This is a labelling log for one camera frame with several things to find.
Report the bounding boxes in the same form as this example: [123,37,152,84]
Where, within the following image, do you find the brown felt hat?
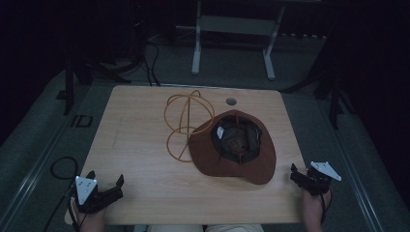
[188,109,278,186]

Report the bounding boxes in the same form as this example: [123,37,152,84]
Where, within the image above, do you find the black rectangular floor frame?
[70,114,95,129]

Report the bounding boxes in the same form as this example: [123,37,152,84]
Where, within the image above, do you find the white metal desk frame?
[175,0,323,81]

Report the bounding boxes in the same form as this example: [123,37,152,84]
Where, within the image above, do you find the grey metal floor rail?
[323,102,386,232]
[0,115,78,226]

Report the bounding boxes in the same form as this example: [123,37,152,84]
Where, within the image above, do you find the black floor cables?
[141,38,162,87]

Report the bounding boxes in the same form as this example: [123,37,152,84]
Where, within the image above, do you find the golden wire hat stand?
[163,89,217,163]

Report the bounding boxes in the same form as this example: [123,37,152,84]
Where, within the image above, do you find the black metal stand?
[56,0,146,116]
[283,32,357,131]

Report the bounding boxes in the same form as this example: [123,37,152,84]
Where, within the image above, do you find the person's left hand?
[64,196,108,232]

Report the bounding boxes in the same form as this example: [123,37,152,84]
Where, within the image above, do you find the white power strip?
[279,32,328,41]

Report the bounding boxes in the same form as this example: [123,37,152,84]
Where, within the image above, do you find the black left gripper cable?
[43,156,81,232]

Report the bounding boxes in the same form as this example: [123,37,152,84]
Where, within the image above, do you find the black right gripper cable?
[319,189,333,225]

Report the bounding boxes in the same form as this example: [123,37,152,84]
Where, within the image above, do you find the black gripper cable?
[319,189,333,225]
[43,156,81,232]

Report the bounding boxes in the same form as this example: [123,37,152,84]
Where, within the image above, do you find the person's right hand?
[302,188,333,217]

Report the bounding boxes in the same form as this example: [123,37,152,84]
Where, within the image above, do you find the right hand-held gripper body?
[304,160,342,196]

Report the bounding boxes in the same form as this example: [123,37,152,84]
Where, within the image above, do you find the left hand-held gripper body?
[71,175,110,215]

